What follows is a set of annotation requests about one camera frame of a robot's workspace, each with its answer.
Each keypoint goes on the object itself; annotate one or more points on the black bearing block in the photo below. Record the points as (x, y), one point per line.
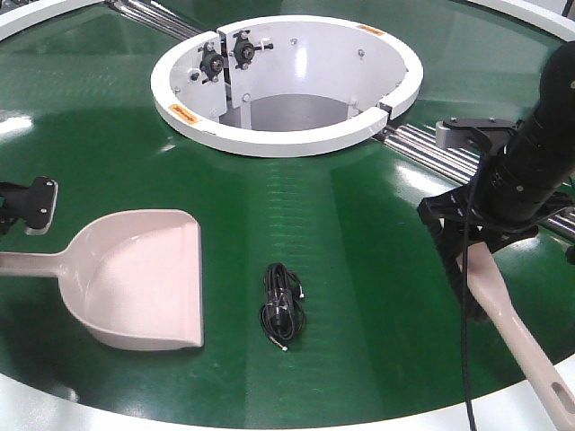
(244, 50)
(212, 63)

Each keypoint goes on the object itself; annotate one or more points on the green conveyor belt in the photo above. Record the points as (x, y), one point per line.
(325, 302)

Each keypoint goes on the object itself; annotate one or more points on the steel conveyor rollers right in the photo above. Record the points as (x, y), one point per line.
(458, 165)

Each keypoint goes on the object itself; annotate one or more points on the steel conveyor rollers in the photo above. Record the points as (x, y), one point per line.
(458, 165)
(155, 16)

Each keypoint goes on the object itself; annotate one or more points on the black bearing block left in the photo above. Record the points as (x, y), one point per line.
(212, 63)

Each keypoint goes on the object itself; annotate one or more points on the steel conveyor rollers left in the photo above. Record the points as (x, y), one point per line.
(155, 16)

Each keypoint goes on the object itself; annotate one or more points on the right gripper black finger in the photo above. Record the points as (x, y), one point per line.
(448, 241)

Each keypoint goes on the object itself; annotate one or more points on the black bearing block right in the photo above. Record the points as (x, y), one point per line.
(244, 50)

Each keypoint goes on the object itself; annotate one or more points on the white outer conveyor rim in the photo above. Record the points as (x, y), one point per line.
(25, 408)

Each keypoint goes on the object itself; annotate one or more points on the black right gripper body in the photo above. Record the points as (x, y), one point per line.
(492, 208)

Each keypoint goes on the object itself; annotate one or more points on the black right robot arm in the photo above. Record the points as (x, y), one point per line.
(540, 153)

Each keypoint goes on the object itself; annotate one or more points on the pink hand broom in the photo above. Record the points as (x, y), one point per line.
(487, 285)

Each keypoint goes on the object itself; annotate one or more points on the pink plastic dustpan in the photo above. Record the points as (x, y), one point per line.
(132, 278)

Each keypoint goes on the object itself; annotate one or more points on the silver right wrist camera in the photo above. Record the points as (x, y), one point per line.
(459, 132)

